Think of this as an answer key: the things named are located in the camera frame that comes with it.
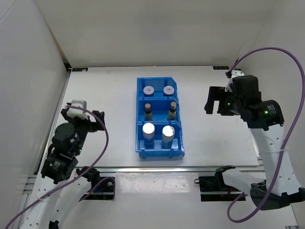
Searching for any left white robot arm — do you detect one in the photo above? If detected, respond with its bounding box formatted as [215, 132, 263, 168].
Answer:
[16, 104, 108, 229]

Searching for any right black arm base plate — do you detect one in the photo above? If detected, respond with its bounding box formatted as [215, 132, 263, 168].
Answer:
[194, 176, 241, 202]

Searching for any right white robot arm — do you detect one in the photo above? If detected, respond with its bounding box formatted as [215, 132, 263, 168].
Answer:
[204, 85, 305, 211]

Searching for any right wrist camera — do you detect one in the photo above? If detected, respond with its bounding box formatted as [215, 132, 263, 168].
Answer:
[224, 70, 259, 96]

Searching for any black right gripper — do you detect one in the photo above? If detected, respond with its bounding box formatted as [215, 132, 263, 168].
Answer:
[204, 87, 244, 116]

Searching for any blue three-compartment plastic bin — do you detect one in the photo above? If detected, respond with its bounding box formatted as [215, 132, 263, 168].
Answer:
[135, 77, 184, 159]

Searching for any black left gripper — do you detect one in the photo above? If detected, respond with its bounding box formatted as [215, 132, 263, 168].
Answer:
[61, 110, 104, 155]

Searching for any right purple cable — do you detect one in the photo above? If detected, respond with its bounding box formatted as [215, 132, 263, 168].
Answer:
[225, 47, 305, 222]

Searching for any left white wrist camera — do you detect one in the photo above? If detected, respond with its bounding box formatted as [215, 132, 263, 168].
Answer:
[65, 100, 89, 120]

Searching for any blue-label silver-lid shaker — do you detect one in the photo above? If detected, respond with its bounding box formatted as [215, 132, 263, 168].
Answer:
[162, 125, 175, 148]
[142, 123, 155, 146]

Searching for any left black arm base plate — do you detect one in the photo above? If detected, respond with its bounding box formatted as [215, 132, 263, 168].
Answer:
[81, 172, 116, 201]

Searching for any front aluminium rail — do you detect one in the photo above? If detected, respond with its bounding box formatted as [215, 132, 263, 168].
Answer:
[38, 166, 270, 174]

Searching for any yellow-label brown bottle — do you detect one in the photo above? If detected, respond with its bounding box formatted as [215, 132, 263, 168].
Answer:
[144, 103, 152, 121]
[168, 102, 177, 120]

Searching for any white-lid sauce jar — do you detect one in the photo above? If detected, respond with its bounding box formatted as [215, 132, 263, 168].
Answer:
[163, 85, 175, 96]
[143, 85, 154, 96]

